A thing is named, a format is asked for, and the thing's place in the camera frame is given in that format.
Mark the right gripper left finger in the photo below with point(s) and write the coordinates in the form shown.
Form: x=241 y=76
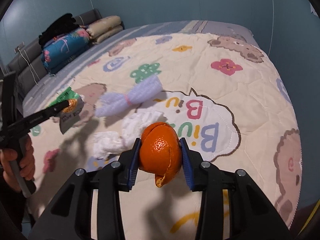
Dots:
x=69 y=213

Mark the left hand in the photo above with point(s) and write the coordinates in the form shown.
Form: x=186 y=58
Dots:
x=19 y=166

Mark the grey striped bed mattress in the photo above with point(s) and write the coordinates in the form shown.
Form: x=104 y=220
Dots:
x=49 y=85

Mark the white crumpled tissue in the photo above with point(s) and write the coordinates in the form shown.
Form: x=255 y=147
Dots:
x=113 y=143

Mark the grey bed headboard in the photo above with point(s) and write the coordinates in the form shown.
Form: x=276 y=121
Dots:
x=27 y=63

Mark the beige folded pillow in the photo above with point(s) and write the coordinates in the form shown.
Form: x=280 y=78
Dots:
x=104 y=28

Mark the blue floral folded blanket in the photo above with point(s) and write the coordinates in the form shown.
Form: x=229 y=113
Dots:
x=60 y=51

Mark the cartoon bear quilt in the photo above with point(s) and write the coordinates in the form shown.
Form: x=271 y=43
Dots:
x=241 y=152

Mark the green snack wrapper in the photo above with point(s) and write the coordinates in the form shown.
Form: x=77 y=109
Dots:
x=71 y=114

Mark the orange peel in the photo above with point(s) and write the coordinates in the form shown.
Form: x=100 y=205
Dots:
x=160 y=153

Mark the lavender mesh net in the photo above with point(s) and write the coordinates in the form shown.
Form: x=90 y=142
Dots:
x=112 y=103

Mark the black clothing pile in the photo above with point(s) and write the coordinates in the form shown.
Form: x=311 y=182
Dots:
x=63 y=25

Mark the yellow rimmed black trash bin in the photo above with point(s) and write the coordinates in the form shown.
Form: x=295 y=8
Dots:
x=306 y=223

